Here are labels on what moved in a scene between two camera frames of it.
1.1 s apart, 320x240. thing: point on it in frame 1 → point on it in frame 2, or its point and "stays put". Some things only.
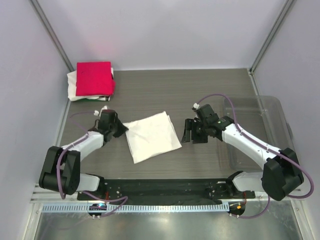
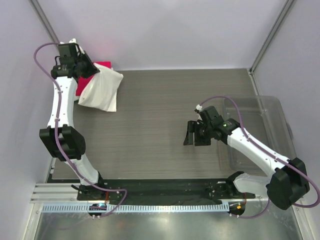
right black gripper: (197, 139) stays put
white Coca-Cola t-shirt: (151, 136) → (100, 90)
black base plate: (169, 189) stays put
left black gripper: (122, 128) → (93, 69)
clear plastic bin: (265, 118) stays put
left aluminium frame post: (53, 35) stays put
